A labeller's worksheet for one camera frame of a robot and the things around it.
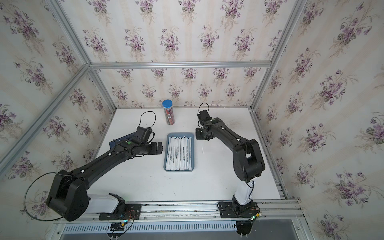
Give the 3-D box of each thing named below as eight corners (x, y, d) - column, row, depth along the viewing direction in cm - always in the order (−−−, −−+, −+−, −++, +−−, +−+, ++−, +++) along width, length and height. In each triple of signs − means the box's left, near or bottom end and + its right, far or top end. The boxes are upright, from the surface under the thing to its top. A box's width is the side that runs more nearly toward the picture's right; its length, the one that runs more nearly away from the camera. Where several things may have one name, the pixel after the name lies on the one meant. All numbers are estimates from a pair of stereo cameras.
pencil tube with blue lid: (166, 126, 112) (161, 105, 95) (167, 119, 116) (163, 99, 100) (174, 126, 112) (171, 106, 96) (175, 119, 116) (172, 99, 100)
